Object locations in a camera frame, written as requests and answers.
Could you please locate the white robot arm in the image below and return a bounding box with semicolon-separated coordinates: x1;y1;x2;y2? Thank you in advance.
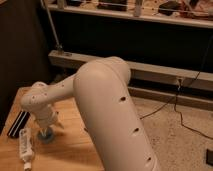
21;57;161;171

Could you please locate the white toothpaste tube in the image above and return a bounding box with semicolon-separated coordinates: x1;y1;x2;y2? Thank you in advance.
19;128;34;171

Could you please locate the blue ceramic cup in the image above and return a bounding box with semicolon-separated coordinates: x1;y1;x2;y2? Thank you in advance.
37;127;54;144

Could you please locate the black box on floor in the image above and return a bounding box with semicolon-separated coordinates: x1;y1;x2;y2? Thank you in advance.
206;149;213;166

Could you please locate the metal pole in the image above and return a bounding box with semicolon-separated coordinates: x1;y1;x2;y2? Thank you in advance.
43;0;64;54

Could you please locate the black power cable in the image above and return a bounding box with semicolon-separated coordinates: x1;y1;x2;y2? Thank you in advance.
139;43;213;141

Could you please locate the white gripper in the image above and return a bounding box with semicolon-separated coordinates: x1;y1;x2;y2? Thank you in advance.
35;111;64;136

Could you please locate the wooden shelf board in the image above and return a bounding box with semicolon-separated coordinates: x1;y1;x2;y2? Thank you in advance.
44;0;213;29

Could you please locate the black striped rectangular block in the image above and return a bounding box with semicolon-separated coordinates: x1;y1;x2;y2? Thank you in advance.
7;110;30;139

